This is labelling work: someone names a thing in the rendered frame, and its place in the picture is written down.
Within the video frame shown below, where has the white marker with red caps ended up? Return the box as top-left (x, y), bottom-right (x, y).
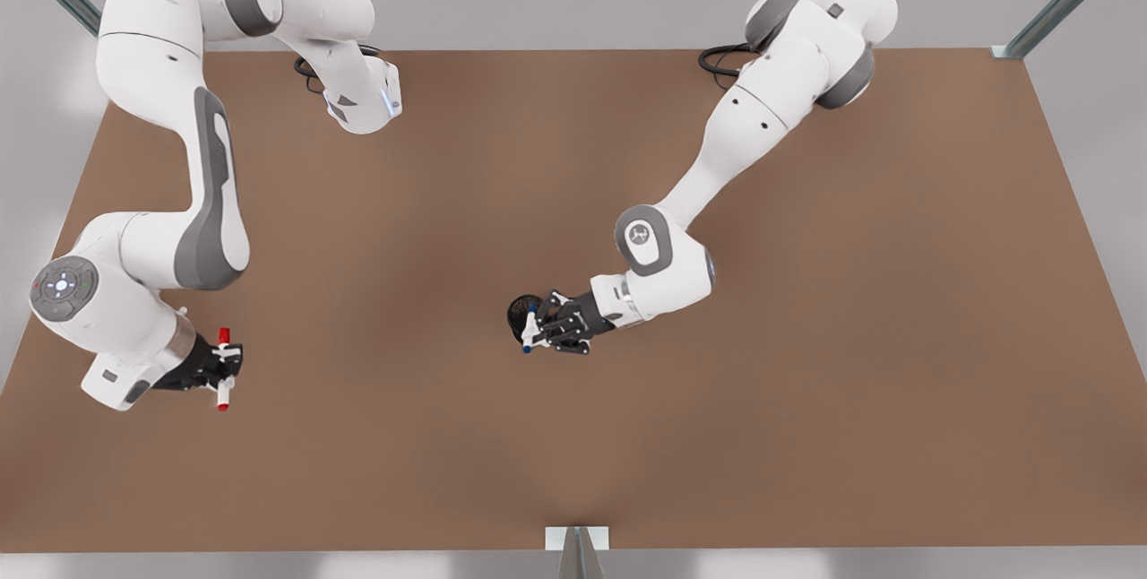
top-left (216, 326), bottom-right (233, 412)

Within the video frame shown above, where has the dark round pen holder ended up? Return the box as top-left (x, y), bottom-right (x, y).
top-left (506, 294), bottom-right (544, 343)

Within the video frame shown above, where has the black cable loop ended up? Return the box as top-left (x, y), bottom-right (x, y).
top-left (698, 42), bottom-right (763, 80)
top-left (293, 43), bottom-right (384, 96)

